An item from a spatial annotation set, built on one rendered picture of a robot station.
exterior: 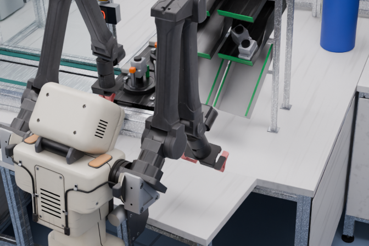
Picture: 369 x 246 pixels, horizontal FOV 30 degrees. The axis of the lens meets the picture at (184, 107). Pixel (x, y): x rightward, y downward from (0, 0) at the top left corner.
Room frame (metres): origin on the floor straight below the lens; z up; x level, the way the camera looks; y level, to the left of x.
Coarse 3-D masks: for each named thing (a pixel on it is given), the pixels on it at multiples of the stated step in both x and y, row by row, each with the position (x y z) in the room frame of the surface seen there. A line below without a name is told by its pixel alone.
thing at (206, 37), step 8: (216, 8) 2.30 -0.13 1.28; (208, 16) 2.27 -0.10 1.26; (216, 16) 2.26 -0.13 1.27; (224, 16) 2.25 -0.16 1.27; (200, 24) 2.25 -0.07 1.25; (208, 24) 2.24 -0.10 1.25; (216, 24) 2.23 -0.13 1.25; (224, 24) 2.16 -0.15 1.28; (200, 32) 2.21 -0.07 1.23; (208, 32) 2.20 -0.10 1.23; (216, 32) 2.19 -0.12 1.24; (224, 32) 2.16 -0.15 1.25; (200, 40) 2.18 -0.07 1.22; (208, 40) 2.17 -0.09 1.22; (216, 40) 2.16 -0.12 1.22; (200, 48) 2.14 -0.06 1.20; (208, 48) 2.13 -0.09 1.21; (216, 48) 2.12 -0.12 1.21; (200, 56) 2.11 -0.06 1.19; (208, 56) 2.08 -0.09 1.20
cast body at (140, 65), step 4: (136, 56) 2.31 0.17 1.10; (140, 56) 2.31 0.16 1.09; (132, 60) 2.30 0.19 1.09; (136, 60) 2.29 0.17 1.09; (140, 60) 2.29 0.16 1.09; (144, 60) 2.31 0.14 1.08; (132, 64) 2.29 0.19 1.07; (136, 64) 2.28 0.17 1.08; (140, 64) 2.28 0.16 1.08; (144, 64) 2.30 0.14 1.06; (136, 68) 2.28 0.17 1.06; (140, 68) 2.28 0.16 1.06; (144, 68) 2.30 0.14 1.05; (136, 72) 2.27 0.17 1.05; (140, 72) 2.27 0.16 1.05; (144, 72) 2.30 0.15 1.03; (136, 76) 2.27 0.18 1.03; (140, 76) 2.27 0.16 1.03
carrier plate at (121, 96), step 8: (152, 72) 2.40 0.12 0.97; (120, 80) 2.35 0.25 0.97; (120, 96) 2.23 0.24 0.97; (128, 96) 2.23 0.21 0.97; (136, 96) 2.23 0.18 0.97; (144, 96) 2.22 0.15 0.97; (152, 96) 2.22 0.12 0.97; (136, 104) 2.17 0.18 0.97; (144, 104) 2.16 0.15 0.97; (152, 104) 2.16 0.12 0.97
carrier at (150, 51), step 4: (152, 40) 2.65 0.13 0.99; (156, 40) 2.65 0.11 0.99; (152, 44) 2.64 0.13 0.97; (148, 48) 2.62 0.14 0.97; (152, 48) 2.55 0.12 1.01; (144, 52) 2.58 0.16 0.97; (148, 52) 2.58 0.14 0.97; (152, 52) 2.53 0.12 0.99; (144, 56) 2.55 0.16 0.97; (148, 56) 2.55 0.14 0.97; (152, 56) 2.51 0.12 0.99; (148, 60) 2.51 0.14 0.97; (152, 60) 2.50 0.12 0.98; (148, 64) 2.47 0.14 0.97; (152, 64) 2.47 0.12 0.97; (152, 68) 2.44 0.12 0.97
